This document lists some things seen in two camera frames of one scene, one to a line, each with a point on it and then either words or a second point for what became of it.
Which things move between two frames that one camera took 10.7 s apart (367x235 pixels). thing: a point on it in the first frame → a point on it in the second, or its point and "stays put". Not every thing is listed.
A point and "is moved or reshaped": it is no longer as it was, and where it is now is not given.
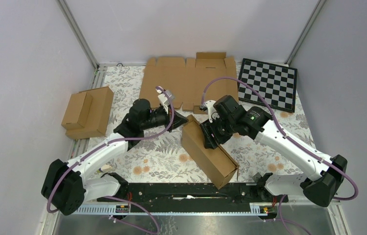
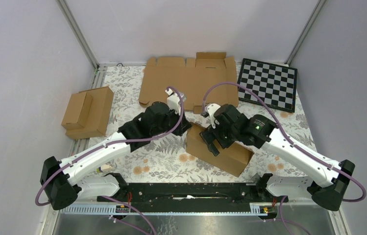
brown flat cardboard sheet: (186, 81) stays put
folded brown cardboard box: (86, 114) stays put
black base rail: (194, 196) stays put
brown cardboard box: (219, 166) is moved or reshaped
